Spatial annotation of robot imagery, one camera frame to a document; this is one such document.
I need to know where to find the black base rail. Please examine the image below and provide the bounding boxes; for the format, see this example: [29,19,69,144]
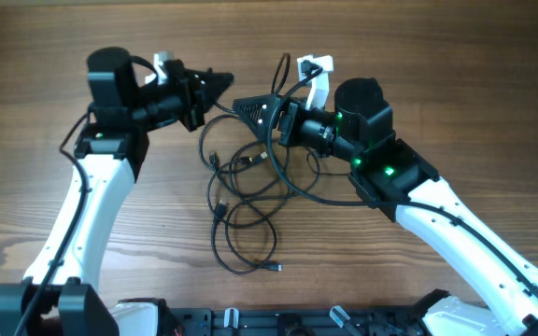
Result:
[169,306,429,336]

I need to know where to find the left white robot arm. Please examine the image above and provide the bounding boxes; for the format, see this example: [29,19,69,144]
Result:
[0,47,234,335]

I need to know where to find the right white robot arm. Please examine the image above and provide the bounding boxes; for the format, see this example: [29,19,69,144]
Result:
[233,77,538,335]

